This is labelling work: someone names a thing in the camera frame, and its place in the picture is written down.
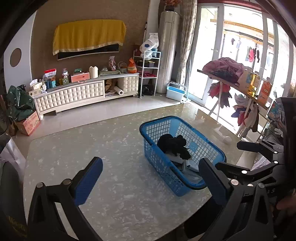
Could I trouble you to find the light blue cloth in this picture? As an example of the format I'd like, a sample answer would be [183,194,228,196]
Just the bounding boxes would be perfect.
[181,159,202,184]

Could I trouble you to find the blue plastic laundry basket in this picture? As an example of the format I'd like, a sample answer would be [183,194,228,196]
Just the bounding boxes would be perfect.
[139,116,226,196]

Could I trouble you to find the black plush toy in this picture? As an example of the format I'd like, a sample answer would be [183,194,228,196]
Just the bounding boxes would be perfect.
[157,134,191,160]

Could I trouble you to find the right hand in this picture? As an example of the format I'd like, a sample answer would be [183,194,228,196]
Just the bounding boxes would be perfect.
[276,194,296,210]

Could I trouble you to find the grey patterned cushion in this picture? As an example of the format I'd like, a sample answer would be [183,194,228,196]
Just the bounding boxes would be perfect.
[251,156,271,171]

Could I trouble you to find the wooden clothes rack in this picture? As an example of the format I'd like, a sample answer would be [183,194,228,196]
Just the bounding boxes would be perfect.
[197,69,273,140]

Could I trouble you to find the cardboard box red print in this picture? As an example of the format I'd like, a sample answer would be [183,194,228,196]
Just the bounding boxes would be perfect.
[15,111,40,136]

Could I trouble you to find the black chair with yellow print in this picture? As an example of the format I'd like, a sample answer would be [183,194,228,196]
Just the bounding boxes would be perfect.
[1,160,27,240]

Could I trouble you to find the pink clothes pile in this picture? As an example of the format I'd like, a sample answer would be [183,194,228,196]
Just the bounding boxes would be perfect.
[202,57,245,83]

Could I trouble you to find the paper towel roll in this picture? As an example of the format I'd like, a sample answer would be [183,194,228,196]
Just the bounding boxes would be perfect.
[114,86,124,95]

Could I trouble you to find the blue white plastic bin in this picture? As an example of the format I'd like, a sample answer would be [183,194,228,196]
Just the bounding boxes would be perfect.
[166,82,187,102]

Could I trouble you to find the green plastic bag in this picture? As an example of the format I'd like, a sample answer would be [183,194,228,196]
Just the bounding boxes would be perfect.
[6,85,36,122]

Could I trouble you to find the pink storage box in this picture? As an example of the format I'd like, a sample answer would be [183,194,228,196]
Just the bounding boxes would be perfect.
[71,72,90,83]

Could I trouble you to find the white tufted TV cabinet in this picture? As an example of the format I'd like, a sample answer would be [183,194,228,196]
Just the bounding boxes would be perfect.
[33,73,139,120]

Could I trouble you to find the white canister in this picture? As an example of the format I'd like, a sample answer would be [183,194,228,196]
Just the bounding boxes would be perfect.
[89,66,98,79]

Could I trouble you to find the orange bag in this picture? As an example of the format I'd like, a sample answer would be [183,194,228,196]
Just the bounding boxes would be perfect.
[127,58,137,74]

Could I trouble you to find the white metal shelf rack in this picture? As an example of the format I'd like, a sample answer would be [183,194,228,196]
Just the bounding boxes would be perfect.
[133,48,162,98]

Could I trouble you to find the yellow cloth covered TV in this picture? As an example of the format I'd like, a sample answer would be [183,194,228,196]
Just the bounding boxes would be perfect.
[52,19,126,56]

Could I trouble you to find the white bags on shelf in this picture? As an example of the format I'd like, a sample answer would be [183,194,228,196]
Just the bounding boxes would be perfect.
[139,33,159,60]

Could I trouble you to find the standing air conditioner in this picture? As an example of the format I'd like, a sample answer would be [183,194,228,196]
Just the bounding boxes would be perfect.
[156,11,180,93]

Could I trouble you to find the patterned curtain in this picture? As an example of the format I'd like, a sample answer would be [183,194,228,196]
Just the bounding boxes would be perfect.
[177,0,198,85]

